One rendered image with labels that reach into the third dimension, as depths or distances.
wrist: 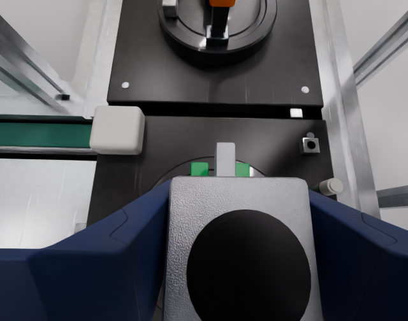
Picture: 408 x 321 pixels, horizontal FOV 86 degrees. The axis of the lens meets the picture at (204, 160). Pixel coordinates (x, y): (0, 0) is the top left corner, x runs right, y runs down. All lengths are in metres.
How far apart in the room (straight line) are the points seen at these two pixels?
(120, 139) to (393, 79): 0.46
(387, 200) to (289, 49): 0.20
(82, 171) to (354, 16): 0.54
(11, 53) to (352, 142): 0.34
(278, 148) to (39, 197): 0.28
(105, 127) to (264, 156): 0.16
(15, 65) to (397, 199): 0.38
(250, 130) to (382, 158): 0.25
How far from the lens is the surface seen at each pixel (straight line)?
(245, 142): 0.23
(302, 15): 0.35
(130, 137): 0.22
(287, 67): 0.29
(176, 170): 0.20
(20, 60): 0.27
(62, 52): 0.50
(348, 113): 0.30
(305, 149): 0.24
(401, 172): 0.45
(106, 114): 0.24
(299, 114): 0.27
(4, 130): 0.34
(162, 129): 0.24
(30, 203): 0.34
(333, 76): 0.33
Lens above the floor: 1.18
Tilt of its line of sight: 74 degrees down
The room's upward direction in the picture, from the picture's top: 2 degrees clockwise
